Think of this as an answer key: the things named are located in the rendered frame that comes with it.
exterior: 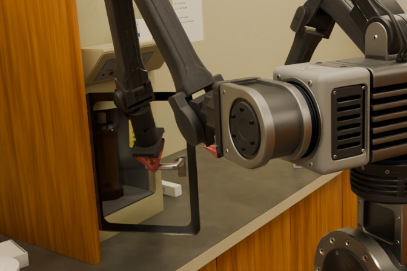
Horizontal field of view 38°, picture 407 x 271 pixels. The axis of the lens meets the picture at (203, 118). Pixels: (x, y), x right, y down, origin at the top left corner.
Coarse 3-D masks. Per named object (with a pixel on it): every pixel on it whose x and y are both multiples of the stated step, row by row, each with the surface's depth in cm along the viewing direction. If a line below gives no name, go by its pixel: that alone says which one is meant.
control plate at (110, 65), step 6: (144, 54) 169; (150, 54) 171; (108, 60) 157; (114, 60) 160; (144, 60) 172; (108, 66) 160; (114, 66) 162; (102, 72) 160; (108, 72) 163; (114, 72) 165; (96, 78) 161; (102, 78) 163; (108, 78) 166
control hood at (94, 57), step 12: (84, 48) 157; (96, 48) 156; (108, 48) 154; (144, 48) 166; (156, 48) 171; (84, 60) 157; (96, 60) 154; (156, 60) 178; (84, 72) 158; (96, 72) 158; (84, 84) 160
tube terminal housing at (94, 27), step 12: (84, 0) 161; (96, 0) 164; (84, 12) 161; (96, 12) 165; (84, 24) 162; (96, 24) 165; (108, 24) 169; (84, 36) 162; (96, 36) 165; (108, 36) 169; (96, 84) 167; (108, 84) 171
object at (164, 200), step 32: (96, 96) 160; (160, 96) 156; (192, 96) 155; (96, 128) 163; (128, 128) 160; (96, 160) 165; (128, 160) 163; (160, 160) 160; (192, 160) 158; (128, 192) 165; (160, 192) 163; (192, 192) 160; (128, 224) 167; (160, 224) 165; (192, 224) 163
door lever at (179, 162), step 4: (176, 160) 159; (180, 160) 159; (152, 164) 156; (160, 164) 156; (164, 164) 155; (168, 164) 155; (172, 164) 155; (176, 164) 155; (180, 164) 159; (160, 168) 155; (164, 168) 155; (168, 168) 155; (172, 168) 154; (176, 168) 154
